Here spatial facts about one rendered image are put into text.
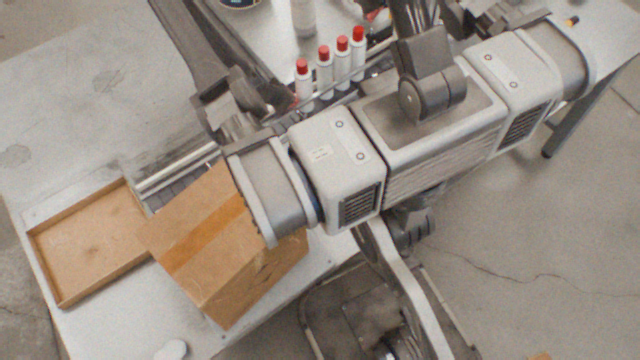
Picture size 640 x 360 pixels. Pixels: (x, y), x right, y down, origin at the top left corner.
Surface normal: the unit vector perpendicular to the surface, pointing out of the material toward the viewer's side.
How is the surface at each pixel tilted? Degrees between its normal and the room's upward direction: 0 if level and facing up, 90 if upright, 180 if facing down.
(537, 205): 0
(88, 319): 0
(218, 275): 0
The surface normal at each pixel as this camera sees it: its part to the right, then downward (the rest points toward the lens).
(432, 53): 0.29, 0.20
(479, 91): -0.04, -0.48
